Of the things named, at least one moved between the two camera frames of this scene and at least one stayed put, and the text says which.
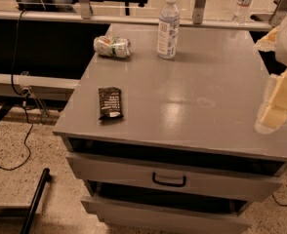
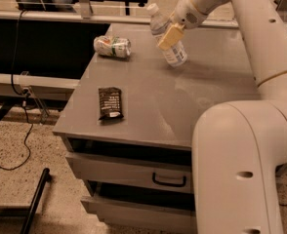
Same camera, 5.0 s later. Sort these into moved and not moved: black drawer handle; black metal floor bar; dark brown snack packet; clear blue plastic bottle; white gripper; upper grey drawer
Moved: clear blue plastic bottle; white gripper
Not moved: black metal floor bar; upper grey drawer; dark brown snack packet; black drawer handle
